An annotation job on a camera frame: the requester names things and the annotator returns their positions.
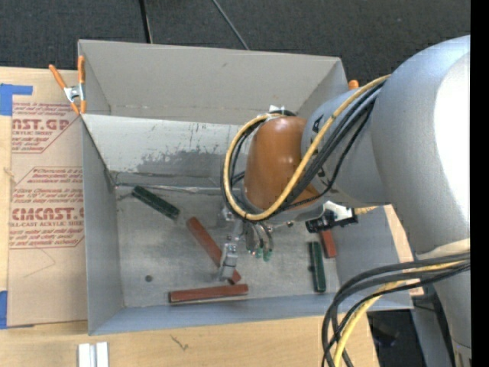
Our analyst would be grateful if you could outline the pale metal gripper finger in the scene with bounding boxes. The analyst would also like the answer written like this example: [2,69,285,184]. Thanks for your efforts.
[216,242,239,283]
[218,207,235,229]

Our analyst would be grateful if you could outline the red-brown flat block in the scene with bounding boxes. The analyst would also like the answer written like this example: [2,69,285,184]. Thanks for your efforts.
[168,283,250,304]
[319,229,338,260]
[186,216,243,286]

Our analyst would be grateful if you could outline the grey metal bin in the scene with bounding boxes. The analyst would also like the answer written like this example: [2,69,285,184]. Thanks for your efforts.
[77,39,416,336]

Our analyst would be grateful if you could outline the dark green flat block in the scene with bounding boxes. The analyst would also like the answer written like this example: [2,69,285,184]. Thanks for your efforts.
[131,185,181,222]
[307,241,328,294]

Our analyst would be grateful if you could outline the brown cardboard board, red print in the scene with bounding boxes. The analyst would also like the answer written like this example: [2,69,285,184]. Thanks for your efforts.
[0,66,89,330]

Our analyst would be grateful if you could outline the black cylinder on white bracket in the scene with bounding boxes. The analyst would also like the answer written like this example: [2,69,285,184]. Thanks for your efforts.
[305,200,359,234]

